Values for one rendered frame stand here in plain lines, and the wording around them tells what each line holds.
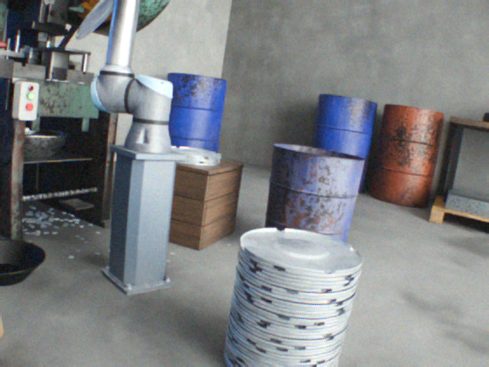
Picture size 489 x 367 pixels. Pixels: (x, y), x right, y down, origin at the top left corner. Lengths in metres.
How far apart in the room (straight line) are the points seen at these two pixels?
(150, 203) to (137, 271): 0.22
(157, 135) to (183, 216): 0.60
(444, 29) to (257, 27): 2.15
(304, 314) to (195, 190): 0.98
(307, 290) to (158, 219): 0.62
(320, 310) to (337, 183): 0.90
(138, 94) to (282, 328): 0.79
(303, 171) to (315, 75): 3.05
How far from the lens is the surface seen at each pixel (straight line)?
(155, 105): 1.27
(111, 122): 1.89
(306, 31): 4.81
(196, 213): 1.74
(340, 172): 1.70
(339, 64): 4.61
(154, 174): 1.27
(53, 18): 1.90
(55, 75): 1.83
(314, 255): 0.93
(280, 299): 0.88
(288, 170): 1.72
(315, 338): 0.92
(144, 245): 1.32
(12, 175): 1.63
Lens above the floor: 0.61
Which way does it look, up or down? 10 degrees down
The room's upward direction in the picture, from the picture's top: 8 degrees clockwise
